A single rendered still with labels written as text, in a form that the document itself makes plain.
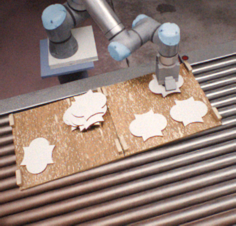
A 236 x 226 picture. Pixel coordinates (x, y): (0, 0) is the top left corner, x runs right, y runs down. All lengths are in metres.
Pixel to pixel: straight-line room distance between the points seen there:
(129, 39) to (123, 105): 0.32
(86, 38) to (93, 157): 0.71
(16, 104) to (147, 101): 0.59
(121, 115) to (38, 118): 0.36
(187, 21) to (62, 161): 2.20
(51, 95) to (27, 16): 2.10
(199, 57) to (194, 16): 1.68
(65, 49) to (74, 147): 0.54
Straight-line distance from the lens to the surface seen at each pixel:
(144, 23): 1.17
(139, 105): 1.30
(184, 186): 1.16
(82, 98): 1.27
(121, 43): 1.09
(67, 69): 1.57
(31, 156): 1.25
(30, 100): 1.44
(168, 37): 1.10
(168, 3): 3.30
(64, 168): 1.20
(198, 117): 1.26
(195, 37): 2.95
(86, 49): 1.60
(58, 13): 1.47
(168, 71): 1.24
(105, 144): 1.21
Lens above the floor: 2.01
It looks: 56 degrees down
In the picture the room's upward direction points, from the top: 9 degrees counter-clockwise
